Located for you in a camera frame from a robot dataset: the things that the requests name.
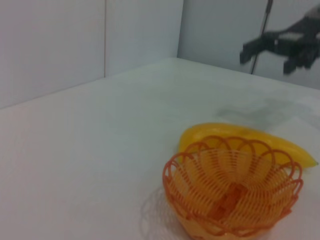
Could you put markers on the thin dark stand pole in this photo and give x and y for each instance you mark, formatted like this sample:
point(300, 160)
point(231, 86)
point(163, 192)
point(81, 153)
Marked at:
point(265, 22)

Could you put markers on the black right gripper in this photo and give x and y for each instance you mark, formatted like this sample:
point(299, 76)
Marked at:
point(300, 42)

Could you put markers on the yellow banana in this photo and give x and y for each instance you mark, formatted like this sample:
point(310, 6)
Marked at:
point(215, 131)

